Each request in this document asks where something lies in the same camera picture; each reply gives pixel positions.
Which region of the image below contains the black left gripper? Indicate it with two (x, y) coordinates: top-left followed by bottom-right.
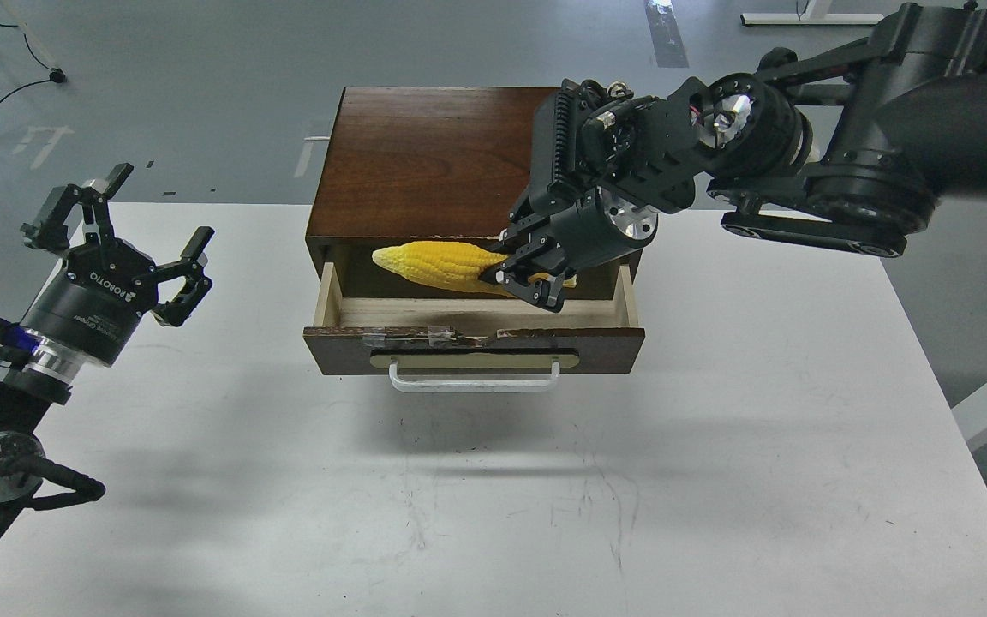
(21, 163), (216, 367)

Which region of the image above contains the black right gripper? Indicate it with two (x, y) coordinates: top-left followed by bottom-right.
(479, 187), (661, 313)

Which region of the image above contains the yellow corn cob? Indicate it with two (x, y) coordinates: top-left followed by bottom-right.
(372, 241), (578, 297)

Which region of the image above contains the wooden drawer with white handle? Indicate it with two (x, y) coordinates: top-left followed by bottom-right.
(304, 262), (645, 378)

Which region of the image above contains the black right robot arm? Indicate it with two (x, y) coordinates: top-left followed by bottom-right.
(479, 3), (987, 312)

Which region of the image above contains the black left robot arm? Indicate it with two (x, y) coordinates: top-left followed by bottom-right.
(0, 163), (214, 539)

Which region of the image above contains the dark wooden cabinet box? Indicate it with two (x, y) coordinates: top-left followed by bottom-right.
(305, 86), (644, 279)

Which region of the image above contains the white desk foot bar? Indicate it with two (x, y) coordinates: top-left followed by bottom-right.
(739, 1), (885, 27)

